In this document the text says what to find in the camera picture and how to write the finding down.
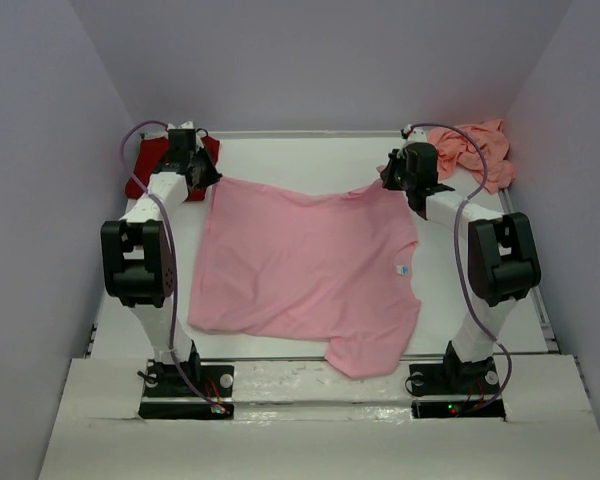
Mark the pink t-shirt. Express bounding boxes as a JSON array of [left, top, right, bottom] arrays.
[[188, 177, 420, 379]]

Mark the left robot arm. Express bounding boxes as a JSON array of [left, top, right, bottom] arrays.
[[100, 120, 221, 398]]

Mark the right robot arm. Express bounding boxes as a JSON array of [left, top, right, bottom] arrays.
[[380, 142, 541, 397]]

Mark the red folded t-shirt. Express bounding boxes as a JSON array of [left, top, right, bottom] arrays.
[[125, 136, 221, 200]]

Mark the salmon crumpled t-shirt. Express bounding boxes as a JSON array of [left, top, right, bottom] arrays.
[[427, 119, 515, 194]]

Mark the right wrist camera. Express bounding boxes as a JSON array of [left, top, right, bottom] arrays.
[[401, 125, 428, 146]]

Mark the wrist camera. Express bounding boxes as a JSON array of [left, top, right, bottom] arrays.
[[401, 125, 428, 146], [167, 120, 196, 131]]

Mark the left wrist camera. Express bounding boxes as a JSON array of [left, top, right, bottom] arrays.
[[167, 120, 196, 131]]

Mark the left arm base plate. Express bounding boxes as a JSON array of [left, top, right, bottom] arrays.
[[136, 362, 235, 421]]

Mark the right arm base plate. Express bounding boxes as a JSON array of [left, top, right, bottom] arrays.
[[404, 358, 506, 420]]

